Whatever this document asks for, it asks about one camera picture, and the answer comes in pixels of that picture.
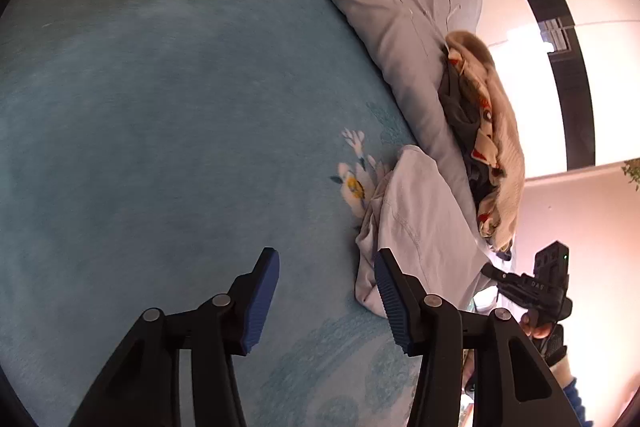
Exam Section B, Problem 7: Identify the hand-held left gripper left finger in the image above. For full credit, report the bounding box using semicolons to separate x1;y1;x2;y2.
67;247;281;427

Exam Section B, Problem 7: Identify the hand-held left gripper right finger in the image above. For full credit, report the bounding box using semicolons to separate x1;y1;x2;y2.
374;248;583;427

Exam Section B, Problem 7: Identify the light blue sweatshirt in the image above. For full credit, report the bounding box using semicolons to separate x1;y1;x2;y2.
354;146;488;319

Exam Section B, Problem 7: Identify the person's right forearm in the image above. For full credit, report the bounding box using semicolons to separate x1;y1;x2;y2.
547;354;593;427

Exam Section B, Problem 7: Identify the person's right hand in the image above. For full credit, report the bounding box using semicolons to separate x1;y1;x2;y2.
519;312;570;363

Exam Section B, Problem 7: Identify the white fuzzy sweater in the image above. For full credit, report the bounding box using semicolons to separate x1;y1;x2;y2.
444;31;526;253

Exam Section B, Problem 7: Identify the cream cartoon-print garment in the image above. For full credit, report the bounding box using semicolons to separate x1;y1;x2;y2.
445;47;506;238

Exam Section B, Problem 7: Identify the dark grey garment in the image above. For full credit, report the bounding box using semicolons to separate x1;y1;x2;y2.
437;69;493;202

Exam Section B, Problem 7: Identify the white and black wardrobe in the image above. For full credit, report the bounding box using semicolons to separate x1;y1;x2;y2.
465;0;640;178

